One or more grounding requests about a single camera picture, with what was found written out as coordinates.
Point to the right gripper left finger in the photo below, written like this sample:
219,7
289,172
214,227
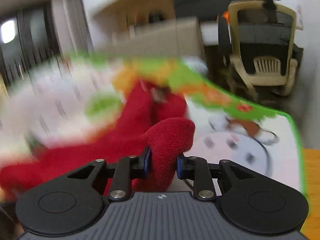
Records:
75,201

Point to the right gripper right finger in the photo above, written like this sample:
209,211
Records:
247,199

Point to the red fleece garment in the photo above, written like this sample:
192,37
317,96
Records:
162,126

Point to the colourful cartoon play mat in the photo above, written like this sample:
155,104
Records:
76,100

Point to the beige office chair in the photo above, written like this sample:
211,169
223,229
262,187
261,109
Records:
257,45

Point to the beige sofa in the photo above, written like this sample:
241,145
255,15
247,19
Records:
171,38

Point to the orange object on desk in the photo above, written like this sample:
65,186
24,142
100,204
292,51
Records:
226,16

